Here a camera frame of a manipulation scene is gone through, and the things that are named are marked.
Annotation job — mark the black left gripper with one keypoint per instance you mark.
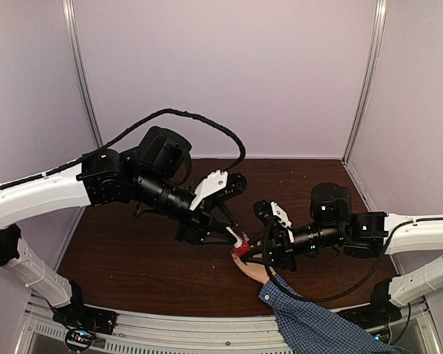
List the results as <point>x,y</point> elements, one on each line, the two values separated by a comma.
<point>196,228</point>

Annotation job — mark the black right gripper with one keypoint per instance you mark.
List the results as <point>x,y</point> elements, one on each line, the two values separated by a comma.
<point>282,255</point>

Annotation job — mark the red nail polish bottle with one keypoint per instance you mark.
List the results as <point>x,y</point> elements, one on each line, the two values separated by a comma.
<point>240,249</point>

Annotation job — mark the white nail polish cap brush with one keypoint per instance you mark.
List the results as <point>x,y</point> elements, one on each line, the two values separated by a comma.
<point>236,240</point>

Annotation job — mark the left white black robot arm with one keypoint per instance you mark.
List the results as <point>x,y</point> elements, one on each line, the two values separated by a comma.
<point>144,174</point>

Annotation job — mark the blue checked shirt forearm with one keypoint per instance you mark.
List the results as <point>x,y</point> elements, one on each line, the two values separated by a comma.
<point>309,328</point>

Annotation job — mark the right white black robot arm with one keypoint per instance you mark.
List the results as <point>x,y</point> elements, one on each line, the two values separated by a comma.
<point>364,235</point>

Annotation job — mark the pale hand with long nails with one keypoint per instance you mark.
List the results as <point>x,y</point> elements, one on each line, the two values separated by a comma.
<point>254,271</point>

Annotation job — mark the round green circuit board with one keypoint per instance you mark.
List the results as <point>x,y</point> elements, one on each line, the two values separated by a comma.
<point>76,339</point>

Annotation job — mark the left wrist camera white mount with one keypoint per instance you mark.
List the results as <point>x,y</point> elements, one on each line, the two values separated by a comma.
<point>213,182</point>

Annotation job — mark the left aluminium corner post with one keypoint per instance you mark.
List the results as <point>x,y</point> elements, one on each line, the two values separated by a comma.
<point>72,29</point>

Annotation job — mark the aluminium corner post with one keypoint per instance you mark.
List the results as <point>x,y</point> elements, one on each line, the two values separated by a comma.
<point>72,29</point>
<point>374,51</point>

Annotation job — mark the right aluminium corner post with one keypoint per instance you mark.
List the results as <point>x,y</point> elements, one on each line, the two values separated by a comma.
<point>374,51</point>

